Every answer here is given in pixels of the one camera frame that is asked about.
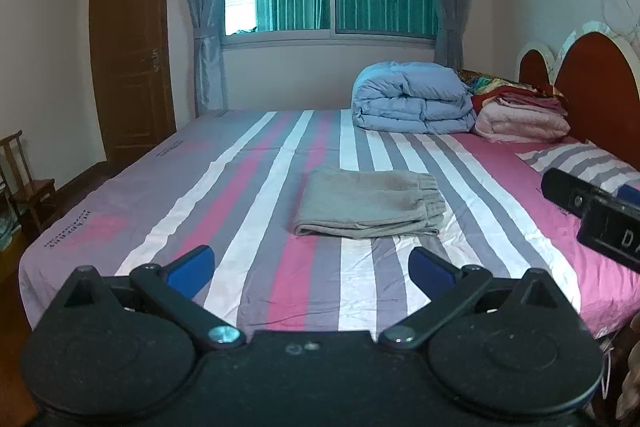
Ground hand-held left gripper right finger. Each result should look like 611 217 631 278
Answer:
377 247 569 353

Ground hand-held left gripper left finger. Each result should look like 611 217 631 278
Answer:
60 244 246 351

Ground grey pants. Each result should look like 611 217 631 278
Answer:
292 164 447 240

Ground striped pillow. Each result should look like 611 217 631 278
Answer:
515 142 640 190

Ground pink folded blanket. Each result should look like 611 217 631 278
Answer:
474 99 572 144

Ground striped bed sheet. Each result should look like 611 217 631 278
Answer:
19 108 640 339

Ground red folded blanket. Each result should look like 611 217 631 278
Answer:
471 87 568 114

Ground red and white headboard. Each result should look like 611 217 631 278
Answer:
515 21 640 162

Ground colourful patterned blanket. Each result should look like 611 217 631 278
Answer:
457 69 551 96

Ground wooden chair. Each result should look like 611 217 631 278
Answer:
0 130 58 240

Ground blue folded quilt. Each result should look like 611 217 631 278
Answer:
351 62 478 135

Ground brown wooden door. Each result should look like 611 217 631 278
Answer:
89 0 178 165

